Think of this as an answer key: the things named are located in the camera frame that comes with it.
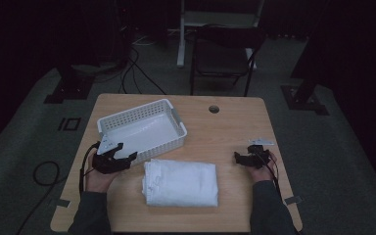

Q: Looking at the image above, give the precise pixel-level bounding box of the looped black floor cable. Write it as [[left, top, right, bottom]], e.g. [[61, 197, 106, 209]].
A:
[[15, 160, 69, 235]]

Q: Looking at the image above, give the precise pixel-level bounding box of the black folding chair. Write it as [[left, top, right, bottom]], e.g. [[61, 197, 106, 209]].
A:
[[189, 23, 268, 98]]

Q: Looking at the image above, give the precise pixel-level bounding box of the person's left hand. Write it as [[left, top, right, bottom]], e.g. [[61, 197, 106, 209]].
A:
[[85, 162, 121, 194]]

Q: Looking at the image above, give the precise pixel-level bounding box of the white perforated plastic basket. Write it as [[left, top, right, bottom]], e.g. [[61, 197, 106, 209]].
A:
[[96, 98, 189, 166]]

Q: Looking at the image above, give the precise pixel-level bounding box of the white towel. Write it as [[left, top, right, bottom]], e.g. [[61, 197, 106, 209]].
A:
[[141, 158, 220, 209]]

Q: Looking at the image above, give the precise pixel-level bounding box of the hand-held gripper cable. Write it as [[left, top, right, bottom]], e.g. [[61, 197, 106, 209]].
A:
[[258, 153, 284, 199], [78, 141, 102, 197]]

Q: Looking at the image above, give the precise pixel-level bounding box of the person's right hand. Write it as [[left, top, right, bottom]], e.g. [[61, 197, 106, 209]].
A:
[[248, 152, 279, 183]]

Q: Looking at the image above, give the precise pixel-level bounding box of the left hand-held gripper cable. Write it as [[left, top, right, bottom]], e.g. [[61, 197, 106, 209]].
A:
[[78, 141, 102, 197]]

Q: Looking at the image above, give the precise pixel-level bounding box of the right hand-held gripper cable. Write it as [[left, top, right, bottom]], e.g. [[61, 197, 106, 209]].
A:
[[258, 153, 284, 199]]

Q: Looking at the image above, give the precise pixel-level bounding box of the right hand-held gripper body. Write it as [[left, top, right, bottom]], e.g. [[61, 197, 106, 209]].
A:
[[247, 137, 275, 170]]

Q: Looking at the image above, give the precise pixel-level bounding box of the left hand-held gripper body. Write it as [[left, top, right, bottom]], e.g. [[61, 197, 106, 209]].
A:
[[92, 134, 126, 174]]

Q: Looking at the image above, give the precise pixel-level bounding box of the black stand base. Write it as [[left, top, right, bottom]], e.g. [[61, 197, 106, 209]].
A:
[[43, 63, 96, 105], [280, 19, 330, 117]]

